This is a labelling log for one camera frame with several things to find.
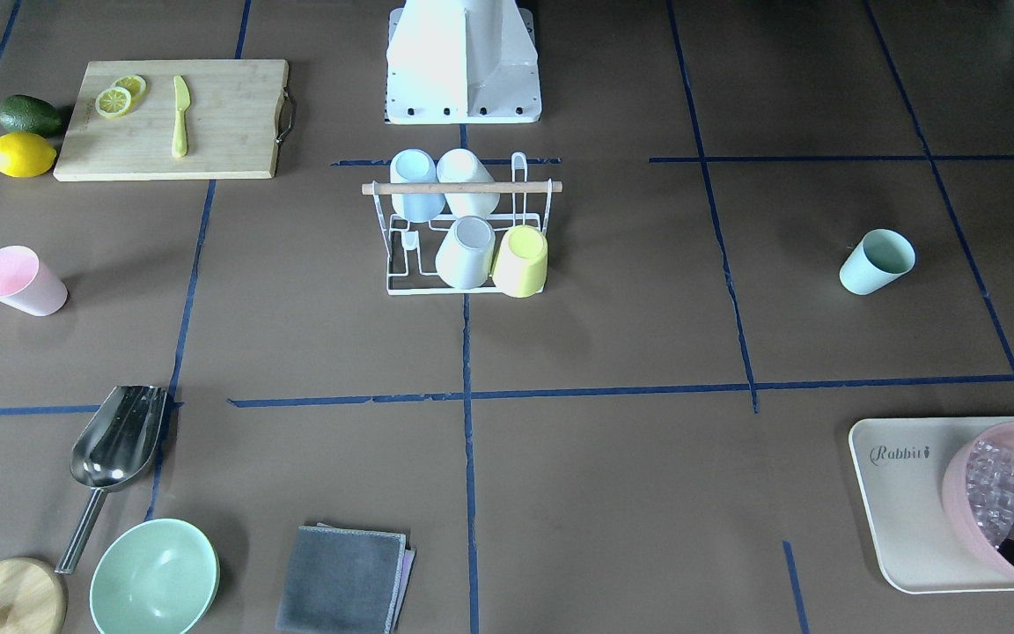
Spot lemon slice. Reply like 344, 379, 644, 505
93, 85, 134, 119
112, 75, 148, 103

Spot yellow lemon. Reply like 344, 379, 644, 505
0, 131, 57, 178

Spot yellow cup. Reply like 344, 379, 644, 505
491, 225, 548, 298

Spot lemon slice back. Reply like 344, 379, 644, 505
112, 75, 148, 103

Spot light blue cup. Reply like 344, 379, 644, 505
389, 148, 446, 222

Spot beige tray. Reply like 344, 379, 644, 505
848, 417, 1014, 594

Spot white wire cup rack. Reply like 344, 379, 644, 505
362, 152, 563, 296

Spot green avocado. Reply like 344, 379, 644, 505
0, 95, 64, 139

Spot white cup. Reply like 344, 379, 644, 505
436, 148, 502, 219

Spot grey cup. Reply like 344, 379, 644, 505
436, 216, 496, 290

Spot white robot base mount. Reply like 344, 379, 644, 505
384, 1, 544, 125

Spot grey folded cloth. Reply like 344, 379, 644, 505
276, 523, 417, 633

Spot mint green cup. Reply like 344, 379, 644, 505
840, 229, 916, 296

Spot green bowl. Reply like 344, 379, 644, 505
89, 519, 220, 633

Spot steel scoop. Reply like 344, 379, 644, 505
54, 386, 168, 575

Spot lemon slice front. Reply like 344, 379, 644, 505
93, 85, 134, 119

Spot pink cup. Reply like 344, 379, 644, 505
0, 245, 69, 316

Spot bamboo cutting board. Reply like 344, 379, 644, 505
54, 59, 292, 183

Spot yellow plastic knife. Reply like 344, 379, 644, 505
172, 75, 192, 159

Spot pink bowl with ice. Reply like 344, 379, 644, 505
940, 420, 1014, 585

